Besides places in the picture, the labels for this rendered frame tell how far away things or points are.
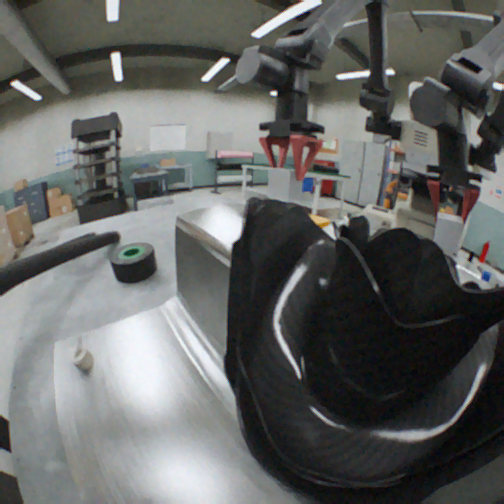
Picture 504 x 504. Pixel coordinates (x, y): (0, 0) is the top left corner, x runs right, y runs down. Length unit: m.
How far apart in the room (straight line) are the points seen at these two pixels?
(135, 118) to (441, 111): 6.64
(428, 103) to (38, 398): 0.54
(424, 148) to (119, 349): 0.84
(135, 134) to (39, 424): 6.54
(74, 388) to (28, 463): 0.14
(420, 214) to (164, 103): 6.71
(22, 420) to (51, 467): 0.06
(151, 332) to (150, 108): 6.69
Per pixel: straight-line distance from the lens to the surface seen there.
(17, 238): 4.45
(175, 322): 0.15
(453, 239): 0.38
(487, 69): 0.41
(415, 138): 0.79
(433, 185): 0.35
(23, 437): 0.27
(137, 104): 6.80
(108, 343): 0.16
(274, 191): 0.35
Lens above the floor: 0.97
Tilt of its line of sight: 27 degrees down
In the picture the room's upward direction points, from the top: 3 degrees clockwise
